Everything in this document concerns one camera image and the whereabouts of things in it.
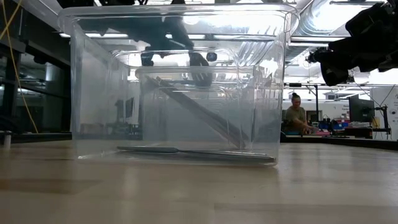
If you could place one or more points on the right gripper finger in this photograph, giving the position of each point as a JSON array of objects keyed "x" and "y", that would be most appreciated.
[
  {"x": 326, "y": 56},
  {"x": 335, "y": 74}
]

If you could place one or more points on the wooden angled spatula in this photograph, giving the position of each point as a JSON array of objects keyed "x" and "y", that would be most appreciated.
[{"x": 202, "y": 113}]

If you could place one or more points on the wooden salad fork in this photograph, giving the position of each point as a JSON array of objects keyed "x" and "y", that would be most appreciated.
[{"x": 224, "y": 127}]

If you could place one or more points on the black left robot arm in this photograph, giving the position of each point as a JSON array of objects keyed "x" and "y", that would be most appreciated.
[{"x": 140, "y": 29}]

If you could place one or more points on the black monitor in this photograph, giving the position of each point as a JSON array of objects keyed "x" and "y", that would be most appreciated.
[{"x": 361, "y": 109}]

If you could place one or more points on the person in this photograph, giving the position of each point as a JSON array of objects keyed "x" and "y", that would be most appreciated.
[{"x": 295, "y": 116}]

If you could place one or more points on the clear plastic bin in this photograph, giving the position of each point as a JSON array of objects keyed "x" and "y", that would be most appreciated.
[
  {"x": 149, "y": 102},
  {"x": 93, "y": 93},
  {"x": 124, "y": 93}
]

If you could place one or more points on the ceiling light strip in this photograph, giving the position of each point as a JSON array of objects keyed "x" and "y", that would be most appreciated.
[{"x": 102, "y": 35}]

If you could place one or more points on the small white cylinder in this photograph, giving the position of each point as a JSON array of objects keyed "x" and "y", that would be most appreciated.
[{"x": 7, "y": 140}]

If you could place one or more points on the black overhead camera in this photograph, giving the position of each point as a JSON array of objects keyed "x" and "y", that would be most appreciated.
[{"x": 211, "y": 56}]

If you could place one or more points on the silver ceiling duct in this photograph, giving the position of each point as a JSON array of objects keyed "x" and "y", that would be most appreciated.
[{"x": 326, "y": 15}]

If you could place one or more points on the black aluminium table frame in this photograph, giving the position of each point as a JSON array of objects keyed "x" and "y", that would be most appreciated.
[{"x": 357, "y": 143}]

